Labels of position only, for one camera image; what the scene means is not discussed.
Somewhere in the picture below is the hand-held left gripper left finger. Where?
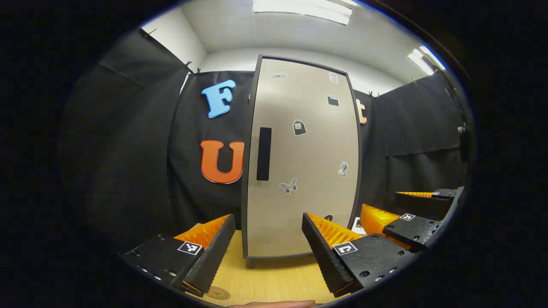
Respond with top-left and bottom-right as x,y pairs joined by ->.
122,213 -> 237,298

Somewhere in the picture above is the black door handle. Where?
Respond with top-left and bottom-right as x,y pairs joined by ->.
256,127 -> 273,181

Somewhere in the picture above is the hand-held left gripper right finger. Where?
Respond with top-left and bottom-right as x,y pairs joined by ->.
302,212 -> 418,298

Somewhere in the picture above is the black backdrop cloth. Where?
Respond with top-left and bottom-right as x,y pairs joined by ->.
58,28 -> 469,253

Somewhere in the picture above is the round wooden coaster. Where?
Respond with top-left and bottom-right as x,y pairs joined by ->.
205,286 -> 232,301

